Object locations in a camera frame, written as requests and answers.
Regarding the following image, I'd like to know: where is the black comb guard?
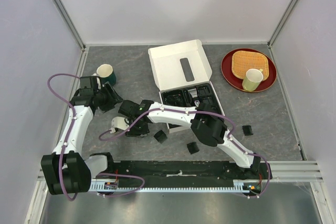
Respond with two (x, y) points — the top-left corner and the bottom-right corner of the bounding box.
(154, 130), (167, 144)
(242, 125), (254, 136)
(187, 142), (200, 155)

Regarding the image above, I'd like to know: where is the silver black hair clipper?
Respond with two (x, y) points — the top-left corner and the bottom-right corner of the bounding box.
(187, 88), (200, 107)

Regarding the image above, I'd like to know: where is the white cardboard box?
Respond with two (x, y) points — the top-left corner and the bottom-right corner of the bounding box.
(148, 39), (226, 134)

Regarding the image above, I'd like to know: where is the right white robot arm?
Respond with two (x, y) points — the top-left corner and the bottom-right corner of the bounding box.
(111, 100), (261, 179)

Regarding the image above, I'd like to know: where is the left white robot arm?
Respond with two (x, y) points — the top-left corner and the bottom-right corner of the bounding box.
(40, 76), (123, 196)

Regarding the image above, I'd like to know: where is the dark green mug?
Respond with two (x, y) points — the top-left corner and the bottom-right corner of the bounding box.
(93, 64), (117, 86)

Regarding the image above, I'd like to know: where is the black comb guard front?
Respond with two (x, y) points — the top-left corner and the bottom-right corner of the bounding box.
(187, 142), (200, 155)

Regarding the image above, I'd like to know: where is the black plastic tray insert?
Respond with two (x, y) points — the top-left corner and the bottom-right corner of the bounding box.
(160, 82), (224, 115)

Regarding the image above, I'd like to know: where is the red round tray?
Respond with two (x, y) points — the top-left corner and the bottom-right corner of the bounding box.
(221, 48), (277, 92)

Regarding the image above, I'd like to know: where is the woven bamboo mat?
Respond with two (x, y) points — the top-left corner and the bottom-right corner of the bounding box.
(232, 50), (269, 81)

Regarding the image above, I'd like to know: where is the light green cup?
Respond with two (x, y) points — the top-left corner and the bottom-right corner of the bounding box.
(242, 69), (264, 92)

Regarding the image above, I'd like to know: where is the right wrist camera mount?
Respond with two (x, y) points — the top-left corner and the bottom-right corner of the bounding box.
(110, 116), (131, 134)

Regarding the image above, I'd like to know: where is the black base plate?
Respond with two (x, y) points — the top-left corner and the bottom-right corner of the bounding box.
(105, 161), (272, 188)

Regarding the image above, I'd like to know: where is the white slotted cable duct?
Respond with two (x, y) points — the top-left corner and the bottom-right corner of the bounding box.
(89, 179), (262, 194)

